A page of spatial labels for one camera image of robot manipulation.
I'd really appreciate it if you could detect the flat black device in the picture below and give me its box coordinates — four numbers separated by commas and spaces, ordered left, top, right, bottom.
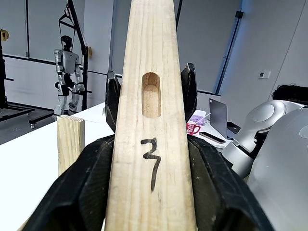
198, 131, 226, 145

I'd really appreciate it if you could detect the wooden leg with slot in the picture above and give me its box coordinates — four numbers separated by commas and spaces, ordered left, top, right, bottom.
103, 0, 202, 231

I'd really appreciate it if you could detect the black wheeled frame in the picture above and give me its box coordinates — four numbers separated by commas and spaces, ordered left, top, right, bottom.
0, 28, 36, 122

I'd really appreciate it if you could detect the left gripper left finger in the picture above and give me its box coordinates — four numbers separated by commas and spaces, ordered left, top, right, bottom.
26, 71, 122, 231

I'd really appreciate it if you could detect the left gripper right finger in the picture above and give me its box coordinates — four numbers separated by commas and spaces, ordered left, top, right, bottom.
180, 63, 275, 231

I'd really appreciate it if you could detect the grey laptop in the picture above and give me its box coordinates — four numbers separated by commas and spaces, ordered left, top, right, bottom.
208, 98, 228, 140

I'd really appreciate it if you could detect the purple and white box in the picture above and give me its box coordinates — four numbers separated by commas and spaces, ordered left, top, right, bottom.
191, 110, 210, 126

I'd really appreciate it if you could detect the red mug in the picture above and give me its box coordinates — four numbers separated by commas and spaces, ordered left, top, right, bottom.
186, 123, 201, 136

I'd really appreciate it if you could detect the wooden bar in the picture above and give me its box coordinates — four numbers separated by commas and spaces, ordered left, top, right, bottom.
57, 115, 86, 178

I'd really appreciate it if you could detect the person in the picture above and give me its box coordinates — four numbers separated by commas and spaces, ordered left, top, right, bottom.
271, 84, 308, 107

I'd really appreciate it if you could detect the black gantry rack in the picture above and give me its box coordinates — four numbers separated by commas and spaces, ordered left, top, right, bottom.
28, 0, 94, 129

